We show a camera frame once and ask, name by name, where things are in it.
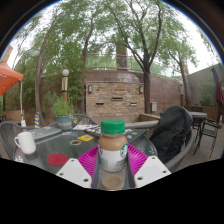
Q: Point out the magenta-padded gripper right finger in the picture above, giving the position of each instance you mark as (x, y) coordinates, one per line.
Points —
(151, 168)

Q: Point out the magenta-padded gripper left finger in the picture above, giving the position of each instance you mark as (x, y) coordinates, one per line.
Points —
(74, 170)

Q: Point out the green-capped coffee drink bottle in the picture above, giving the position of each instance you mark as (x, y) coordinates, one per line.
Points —
(112, 146)

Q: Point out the flat round red coaster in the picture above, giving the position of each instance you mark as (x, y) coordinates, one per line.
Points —
(57, 159)

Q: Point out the yellow square card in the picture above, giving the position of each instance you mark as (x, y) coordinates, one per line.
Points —
(86, 137)

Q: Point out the black jacket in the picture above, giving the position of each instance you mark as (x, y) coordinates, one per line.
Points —
(171, 133)

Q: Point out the white printed papers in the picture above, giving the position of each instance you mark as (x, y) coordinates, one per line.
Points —
(83, 127)

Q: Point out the grey laptop with stickers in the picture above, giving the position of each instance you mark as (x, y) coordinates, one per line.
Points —
(46, 132)

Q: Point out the white ceramic mug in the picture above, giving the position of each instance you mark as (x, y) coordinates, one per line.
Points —
(26, 142)

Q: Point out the potted green plant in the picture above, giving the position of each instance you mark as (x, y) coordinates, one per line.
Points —
(62, 110)

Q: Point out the blue yellow striped bollard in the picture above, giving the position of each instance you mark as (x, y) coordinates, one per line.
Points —
(37, 120)

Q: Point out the round dark patio table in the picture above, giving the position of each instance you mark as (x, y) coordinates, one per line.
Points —
(199, 115)

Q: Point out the dark forked tree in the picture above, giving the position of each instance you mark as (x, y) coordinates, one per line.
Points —
(146, 83)

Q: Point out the leaning brown-trunk tree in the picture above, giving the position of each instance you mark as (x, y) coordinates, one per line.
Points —
(39, 83)

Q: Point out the closed maroon umbrella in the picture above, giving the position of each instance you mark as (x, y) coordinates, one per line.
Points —
(218, 90)

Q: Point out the orange canopy tent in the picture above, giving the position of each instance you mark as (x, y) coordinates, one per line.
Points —
(8, 78)

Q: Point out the grey wall utility box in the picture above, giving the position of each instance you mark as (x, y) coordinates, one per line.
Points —
(154, 106)

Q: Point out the wall lantern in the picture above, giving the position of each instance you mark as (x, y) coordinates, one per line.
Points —
(141, 89)
(90, 88)

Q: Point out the wooden lamp post, white globe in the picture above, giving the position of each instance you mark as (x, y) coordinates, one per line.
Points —
(64, 85)

